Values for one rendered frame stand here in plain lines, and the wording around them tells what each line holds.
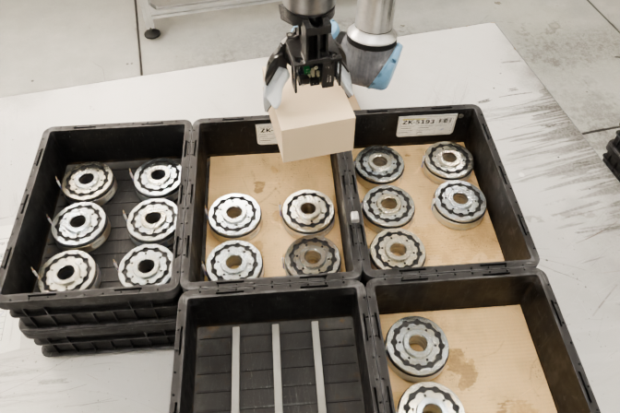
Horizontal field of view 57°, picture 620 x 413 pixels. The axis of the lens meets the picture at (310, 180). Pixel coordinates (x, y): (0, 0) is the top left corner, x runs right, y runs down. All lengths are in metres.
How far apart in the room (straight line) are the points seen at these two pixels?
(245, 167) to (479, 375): 0.61
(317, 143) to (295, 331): 0.33
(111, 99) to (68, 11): 1.80
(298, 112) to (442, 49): 0.93
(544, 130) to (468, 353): 0.75
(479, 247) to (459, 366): 0.24
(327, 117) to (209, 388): 0.47
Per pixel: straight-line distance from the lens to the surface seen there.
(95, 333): 1.11
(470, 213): 1.14
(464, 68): 1.72
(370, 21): 1.29
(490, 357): 1.03
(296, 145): 0.91
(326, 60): 0.82
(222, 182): 1.20
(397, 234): 1.09
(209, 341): 1.02
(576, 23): 3.37
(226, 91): 1.60
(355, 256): 0.96
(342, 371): 0.98
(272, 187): 1.18
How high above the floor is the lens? 1.74
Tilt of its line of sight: 50 degrees down
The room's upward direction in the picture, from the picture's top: straight up
